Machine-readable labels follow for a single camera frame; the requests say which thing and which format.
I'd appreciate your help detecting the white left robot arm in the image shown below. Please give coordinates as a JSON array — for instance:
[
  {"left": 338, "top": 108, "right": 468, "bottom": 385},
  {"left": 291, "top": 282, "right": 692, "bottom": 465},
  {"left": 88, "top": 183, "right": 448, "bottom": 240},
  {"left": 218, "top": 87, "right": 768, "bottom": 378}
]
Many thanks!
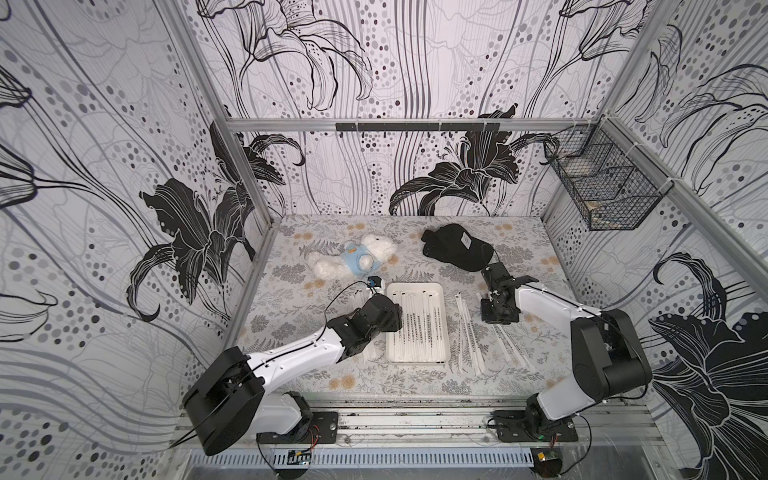
[{"left": 182, "top": 293, "right": 403, "bottom": 456}]

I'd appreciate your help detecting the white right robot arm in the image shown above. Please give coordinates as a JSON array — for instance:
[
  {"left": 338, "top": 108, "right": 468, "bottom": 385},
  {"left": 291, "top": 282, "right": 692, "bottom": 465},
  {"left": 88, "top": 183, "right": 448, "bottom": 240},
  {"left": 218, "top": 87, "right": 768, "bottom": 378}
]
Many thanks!
[{"left": 481, "top": 262, "right": 653, "bottom": 424}]

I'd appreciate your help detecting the white rectangular storage tray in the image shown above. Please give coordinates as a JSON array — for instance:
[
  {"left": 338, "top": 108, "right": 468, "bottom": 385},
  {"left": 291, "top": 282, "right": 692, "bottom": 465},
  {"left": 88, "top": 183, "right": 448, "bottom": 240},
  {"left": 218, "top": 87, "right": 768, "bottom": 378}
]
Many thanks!
[{"left": 386, "top": 282, "right": 450, "bottom": 365}]

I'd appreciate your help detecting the white plush toy blue shirt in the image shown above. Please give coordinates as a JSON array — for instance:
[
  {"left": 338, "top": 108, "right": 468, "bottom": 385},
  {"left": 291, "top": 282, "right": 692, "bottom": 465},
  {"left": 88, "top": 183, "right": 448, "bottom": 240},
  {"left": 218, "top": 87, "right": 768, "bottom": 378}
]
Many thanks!
[{"left": 306, "top": 234, "right": 397, "bottom": 281}]

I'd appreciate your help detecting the black baseball cap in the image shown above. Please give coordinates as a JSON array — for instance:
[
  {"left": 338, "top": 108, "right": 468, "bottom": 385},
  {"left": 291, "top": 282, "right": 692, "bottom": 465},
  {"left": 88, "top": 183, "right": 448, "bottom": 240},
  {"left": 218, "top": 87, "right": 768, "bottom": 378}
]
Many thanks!
[{"left": 421, "top": 223, "right": 495, "bottom": 272}]

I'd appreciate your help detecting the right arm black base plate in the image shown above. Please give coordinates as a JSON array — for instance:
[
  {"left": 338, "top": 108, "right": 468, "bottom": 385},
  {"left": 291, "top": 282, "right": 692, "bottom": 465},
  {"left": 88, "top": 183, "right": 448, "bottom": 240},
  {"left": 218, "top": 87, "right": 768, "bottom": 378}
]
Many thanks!
[{"left": 486, "top": 410, "right": 579, "bottom": 444}]

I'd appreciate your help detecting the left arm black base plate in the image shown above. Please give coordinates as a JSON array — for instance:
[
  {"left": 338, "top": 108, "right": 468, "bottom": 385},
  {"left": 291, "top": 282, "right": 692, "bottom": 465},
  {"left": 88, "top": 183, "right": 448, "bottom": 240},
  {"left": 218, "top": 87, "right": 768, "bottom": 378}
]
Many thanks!
[{"left": 257, "top": 411, "right": 339, "bottom": 446}]

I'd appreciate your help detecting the white slotted cable duct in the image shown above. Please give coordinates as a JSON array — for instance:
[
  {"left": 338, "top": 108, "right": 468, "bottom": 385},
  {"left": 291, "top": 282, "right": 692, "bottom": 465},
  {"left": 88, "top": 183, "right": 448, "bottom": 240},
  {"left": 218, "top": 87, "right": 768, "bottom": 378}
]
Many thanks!
[{"left": 188, "top": 446, "right": 534, "bottom": 470}]

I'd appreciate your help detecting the black wire wall basket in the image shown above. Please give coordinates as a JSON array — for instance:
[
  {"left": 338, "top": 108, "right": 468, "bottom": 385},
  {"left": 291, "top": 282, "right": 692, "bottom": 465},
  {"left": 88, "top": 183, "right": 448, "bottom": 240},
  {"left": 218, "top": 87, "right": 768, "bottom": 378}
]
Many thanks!
[{"left": 543, "top": 124, "right": 673, "bottom": 231}]

